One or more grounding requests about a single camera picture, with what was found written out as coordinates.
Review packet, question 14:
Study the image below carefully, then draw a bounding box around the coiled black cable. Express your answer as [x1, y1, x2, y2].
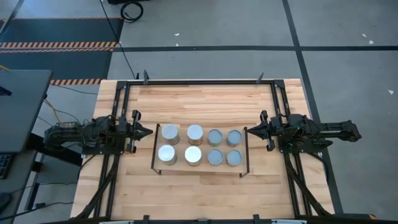
[119, 1, 144, 24]

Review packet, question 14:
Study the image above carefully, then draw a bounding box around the black computer mouse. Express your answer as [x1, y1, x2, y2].
[0, 192, 12, 214]

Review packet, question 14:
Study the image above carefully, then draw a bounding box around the orange slice print can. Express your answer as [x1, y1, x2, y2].
[160, 123, 180, 146]

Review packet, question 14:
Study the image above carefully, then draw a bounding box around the yellow cable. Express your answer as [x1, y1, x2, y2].
[43, 98, 63, 124]

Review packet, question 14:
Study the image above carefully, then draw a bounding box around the white bracket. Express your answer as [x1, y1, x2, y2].
[271, 219, 308, 224]
[99, 219, 135, 224]

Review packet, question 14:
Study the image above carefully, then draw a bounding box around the black keyboard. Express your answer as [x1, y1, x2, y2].
[0, 154, 14, 180]

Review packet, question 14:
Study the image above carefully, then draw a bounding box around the long black floor cable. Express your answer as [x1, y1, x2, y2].
[98, 0, 137, 80]

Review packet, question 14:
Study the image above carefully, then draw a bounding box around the black desk stand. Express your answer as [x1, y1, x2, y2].
[26, 133, 83, 167]

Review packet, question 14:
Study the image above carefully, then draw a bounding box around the silver-lidded tin can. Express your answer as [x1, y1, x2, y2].
[226, 129, 243, 147]
[206, 128, 224, 147]
[157, 144, 178, 166]
[226, 149, 243, 167]

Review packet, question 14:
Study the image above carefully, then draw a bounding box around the corn print can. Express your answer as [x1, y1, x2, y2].
[183, 145, 203, 167]
[186, 124, 205, 146]

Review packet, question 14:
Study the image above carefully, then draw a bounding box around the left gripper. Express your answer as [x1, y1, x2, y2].
[126, 109, 154, 154]

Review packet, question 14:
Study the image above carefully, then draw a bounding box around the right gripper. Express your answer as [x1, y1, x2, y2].
[248, 110, 280, 152]

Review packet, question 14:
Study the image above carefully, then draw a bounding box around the grey desk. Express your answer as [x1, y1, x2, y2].
[0, 70, 53, 153]

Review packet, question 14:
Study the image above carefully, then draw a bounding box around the black aluminium table frame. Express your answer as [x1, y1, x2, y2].
[74, 79, 335, 224]

